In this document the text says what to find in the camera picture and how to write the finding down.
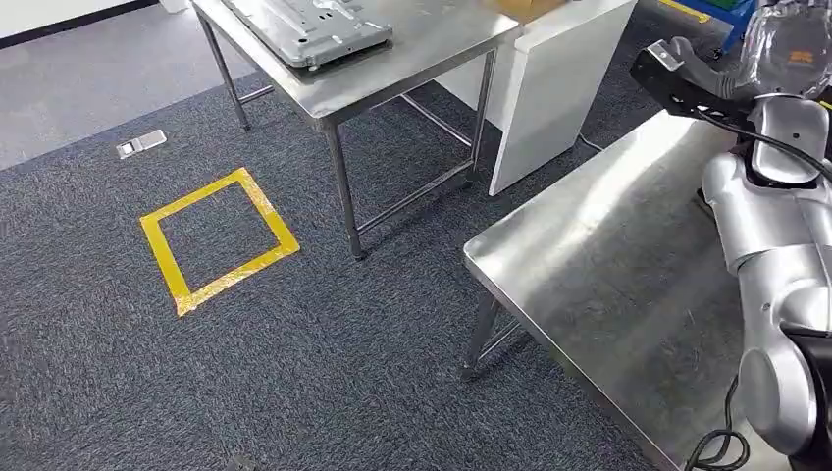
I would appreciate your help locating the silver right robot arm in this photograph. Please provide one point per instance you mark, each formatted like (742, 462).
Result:
(773, 260)

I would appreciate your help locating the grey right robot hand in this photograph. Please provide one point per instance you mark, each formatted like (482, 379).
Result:
(786, 52)

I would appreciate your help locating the steel work bench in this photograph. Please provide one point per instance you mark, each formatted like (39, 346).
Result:
(617, 260)

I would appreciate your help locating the white cabinet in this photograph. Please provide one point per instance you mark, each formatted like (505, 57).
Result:
(546, 97)

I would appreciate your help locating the yellow floor tape square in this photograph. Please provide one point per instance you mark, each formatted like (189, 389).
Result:
(166, 260)

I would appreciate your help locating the brown cardboard box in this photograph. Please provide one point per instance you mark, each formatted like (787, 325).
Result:
(523, 8)

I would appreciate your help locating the steel work table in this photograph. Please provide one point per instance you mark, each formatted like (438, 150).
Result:
(416, 49)

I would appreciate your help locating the silver floor socket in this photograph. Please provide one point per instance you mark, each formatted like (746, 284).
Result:
(142, 144)

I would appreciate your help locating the grey stamped metal plate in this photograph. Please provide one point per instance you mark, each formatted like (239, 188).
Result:
(305, 29)

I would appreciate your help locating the blue frame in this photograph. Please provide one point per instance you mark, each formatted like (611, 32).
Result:
(738, 16)

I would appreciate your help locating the yellow floor tape strip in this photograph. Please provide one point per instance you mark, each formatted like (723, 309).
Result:
(686, 10)

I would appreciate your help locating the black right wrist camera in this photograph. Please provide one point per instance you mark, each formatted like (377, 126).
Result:
(656, 81)

